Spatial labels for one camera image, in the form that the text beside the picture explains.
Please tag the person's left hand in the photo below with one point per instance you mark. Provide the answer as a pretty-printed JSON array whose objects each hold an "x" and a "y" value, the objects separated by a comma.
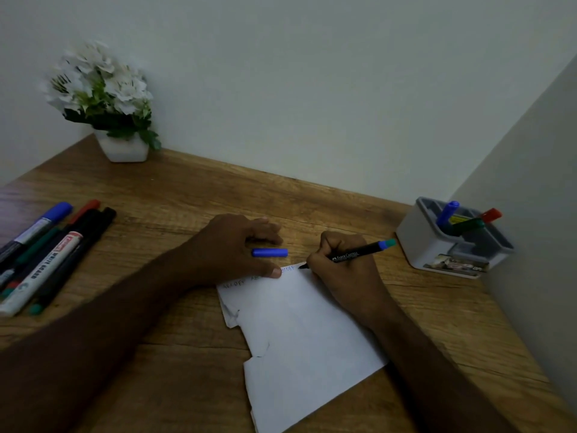
[{"x": 221, "y": 252}]

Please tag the person's right hand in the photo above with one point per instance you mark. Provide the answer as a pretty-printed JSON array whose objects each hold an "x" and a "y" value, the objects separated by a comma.
[{"x": 351, "y": 284}]

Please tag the person's right fingers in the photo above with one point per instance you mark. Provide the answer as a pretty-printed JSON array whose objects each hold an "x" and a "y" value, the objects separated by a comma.
[{"x": 327, "y": 257}]

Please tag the person's left thumb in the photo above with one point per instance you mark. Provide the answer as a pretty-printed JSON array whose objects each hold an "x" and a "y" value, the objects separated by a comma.
[{"x": 266, "y": 271}]

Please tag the black pen with blue end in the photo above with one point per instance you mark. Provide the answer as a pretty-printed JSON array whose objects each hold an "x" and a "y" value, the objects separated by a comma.
[{"x": 360, "y": 252}]

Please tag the white torn paper sheet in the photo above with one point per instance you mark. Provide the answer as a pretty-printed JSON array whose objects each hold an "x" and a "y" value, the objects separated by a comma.
[{"x": 297, "y": 347}]

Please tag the person's left forearm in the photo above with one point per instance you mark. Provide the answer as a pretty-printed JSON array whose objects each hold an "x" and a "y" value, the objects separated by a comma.
[{"x": 99, "y": 338}]

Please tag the person's right forearm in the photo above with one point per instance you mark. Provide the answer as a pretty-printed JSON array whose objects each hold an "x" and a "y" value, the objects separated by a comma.
[{"x": 423, "y": 378}]

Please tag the blue pen cap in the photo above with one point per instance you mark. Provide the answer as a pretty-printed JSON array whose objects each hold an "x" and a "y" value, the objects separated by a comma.
[{"x": 269, "y": 252}]

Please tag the white grey desk organizer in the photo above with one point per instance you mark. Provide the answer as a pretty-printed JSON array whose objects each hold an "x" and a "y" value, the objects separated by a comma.
[{"x": 428, "y": 252}]

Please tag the dark green marker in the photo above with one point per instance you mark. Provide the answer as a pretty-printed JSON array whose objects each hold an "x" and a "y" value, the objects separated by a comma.
[{"x": 466, "y": 226}]

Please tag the red capped marker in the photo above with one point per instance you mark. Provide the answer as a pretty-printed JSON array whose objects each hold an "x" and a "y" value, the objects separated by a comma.
[{"x": 491, "y": 215}]

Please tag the black pen with green end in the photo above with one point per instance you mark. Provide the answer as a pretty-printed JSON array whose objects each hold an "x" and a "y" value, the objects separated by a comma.
[{"x": 76, "y": 257}]

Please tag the red capped black pen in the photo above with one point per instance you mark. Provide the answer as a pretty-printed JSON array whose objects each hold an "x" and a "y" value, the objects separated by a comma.
[{"x": 83, "y": 210}]

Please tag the white marker with red cap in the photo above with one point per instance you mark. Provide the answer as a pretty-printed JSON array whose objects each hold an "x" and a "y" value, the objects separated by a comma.
[{"x": 43, "y": 270}]

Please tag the teal green pen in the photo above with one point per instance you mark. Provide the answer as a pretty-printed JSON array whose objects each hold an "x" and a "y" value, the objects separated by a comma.
[{"x": 40, "y": 245}]

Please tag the blue capped white marker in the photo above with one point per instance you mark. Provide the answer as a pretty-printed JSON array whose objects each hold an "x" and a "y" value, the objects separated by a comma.
[{"x": 40, "y": 225}]

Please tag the white flower plant in pot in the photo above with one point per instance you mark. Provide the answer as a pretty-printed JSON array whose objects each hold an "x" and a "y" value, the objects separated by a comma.
[{"x": 108, "y": 99}]

